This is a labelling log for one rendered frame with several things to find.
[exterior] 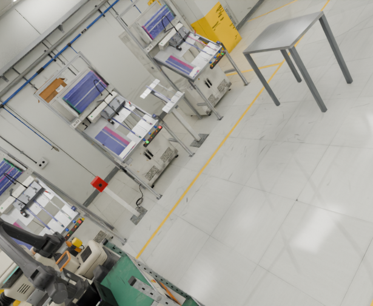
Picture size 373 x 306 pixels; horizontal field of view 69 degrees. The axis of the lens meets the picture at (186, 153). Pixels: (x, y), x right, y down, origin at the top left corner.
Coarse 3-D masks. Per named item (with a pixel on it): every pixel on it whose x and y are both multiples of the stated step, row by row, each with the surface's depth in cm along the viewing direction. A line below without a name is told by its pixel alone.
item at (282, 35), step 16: (304, 16) 251; (320, 16) 236; (272, 32) 275; (288, 32) 250; (304, 32) 233; (256, 48) 274; (272, 48) 249; (288, 48) 234; (336, 48) 252; (288, 64) 319; (304, 80) 251; (352, 80) 271; (272, 96) 318
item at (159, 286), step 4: (144, 272) 238; (148, 276) 232; (152, 280) 224; (156, 280) 234; (156, 284) 222; (160, 284) 230; (160, 288) 217; (164, 288) 227; (160, 292) 210; (164, 292) 216; (168, 292) 226; (168, 296) 214; (172, 296) 221; (172, 300) 213; (176, 300) 218; (160, 304) 201; (180, 304) 214
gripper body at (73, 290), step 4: (80, 280) 124; (68, 284) 119; (72, 284) 121; (76, 284) 123; (80, 284) 121; (68, 288) 117; (72, 288) 119; (76, 288) 120; (80, 288) 119; (68, 292) 117; (72, 292) 118; (76, 292) 119; (68, 296) 118; (72, 296) 118; (68, 300) 119; (72, 300) 118; (68, 304) 117
